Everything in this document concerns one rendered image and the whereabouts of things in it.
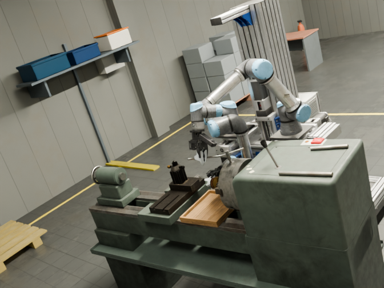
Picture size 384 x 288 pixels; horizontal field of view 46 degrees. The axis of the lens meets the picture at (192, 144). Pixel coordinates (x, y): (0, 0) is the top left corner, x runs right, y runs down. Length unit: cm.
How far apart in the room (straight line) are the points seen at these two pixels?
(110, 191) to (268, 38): 164
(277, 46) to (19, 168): 426
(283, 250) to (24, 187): 458
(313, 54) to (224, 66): 232
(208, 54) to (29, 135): 334
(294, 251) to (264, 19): 154
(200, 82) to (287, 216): 578
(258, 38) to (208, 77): 472
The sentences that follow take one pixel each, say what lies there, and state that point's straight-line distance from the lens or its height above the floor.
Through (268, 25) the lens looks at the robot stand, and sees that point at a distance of 320.
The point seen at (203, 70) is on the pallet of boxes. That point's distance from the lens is 788.
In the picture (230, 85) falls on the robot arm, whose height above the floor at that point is 164.
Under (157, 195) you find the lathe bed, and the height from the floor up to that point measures 86.
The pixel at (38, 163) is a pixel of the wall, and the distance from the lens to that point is 662.
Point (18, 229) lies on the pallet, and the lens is 595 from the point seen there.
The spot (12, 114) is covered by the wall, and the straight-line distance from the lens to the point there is 644.
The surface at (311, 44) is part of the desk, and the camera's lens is 927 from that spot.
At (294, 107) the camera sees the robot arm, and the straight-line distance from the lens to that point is 291.
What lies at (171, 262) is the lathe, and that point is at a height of 54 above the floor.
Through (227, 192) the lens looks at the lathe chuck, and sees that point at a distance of 266.
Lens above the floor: 231
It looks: 20 degrees down
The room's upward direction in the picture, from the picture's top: 17 degrees counter-clockwise
